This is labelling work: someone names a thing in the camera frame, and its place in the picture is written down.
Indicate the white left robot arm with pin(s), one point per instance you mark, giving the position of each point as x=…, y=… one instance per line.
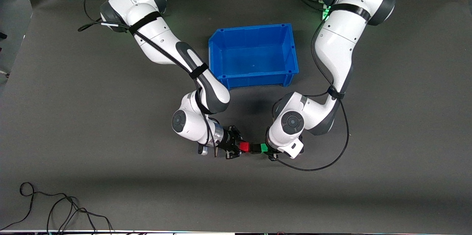
x=335, y=43

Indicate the small black clamp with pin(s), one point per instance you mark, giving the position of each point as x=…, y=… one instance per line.
x=2, y=36

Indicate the small black cube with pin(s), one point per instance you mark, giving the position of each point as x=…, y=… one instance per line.
x=254, y=149

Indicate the blue plastic storage bin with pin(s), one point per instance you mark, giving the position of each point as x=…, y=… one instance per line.
x=254, y=61

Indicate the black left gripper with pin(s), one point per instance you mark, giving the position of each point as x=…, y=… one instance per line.
x=271, y=151

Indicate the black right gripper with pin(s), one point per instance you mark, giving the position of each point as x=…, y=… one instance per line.
x=229, y=140

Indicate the small red cube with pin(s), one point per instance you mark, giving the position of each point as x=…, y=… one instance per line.
x=244, y=147

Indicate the small green cube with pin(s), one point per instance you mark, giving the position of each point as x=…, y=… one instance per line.
x=264, y=148

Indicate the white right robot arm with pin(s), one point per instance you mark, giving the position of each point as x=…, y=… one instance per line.
x=155, y=39

